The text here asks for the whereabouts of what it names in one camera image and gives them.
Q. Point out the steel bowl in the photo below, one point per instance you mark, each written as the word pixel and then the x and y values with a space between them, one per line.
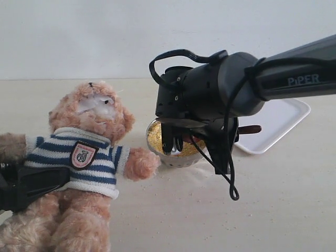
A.
pixel 176 161

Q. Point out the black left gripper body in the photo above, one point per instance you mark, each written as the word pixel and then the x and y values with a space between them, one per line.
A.
pixel 10 189

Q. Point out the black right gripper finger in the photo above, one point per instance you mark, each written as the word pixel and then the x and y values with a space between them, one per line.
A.
pixel 219 142

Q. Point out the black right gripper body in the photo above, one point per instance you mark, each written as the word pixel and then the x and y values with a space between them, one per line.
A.
pixel 193 98

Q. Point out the plush bear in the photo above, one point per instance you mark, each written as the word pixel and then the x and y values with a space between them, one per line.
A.
pixel 86 126

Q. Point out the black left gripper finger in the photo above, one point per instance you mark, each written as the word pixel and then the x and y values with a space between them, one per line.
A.
pixel 34 183

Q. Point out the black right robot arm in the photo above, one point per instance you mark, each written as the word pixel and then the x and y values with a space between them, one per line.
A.
pixel 305 71

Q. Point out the dark red wooden spoon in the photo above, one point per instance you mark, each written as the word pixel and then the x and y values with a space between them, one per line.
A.
pixel 249 129

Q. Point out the white plastic tray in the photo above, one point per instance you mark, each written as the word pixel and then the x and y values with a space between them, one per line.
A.
pixel 276 118

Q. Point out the yellow millet grain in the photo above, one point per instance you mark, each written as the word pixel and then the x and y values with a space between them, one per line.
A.
pixel 154 139

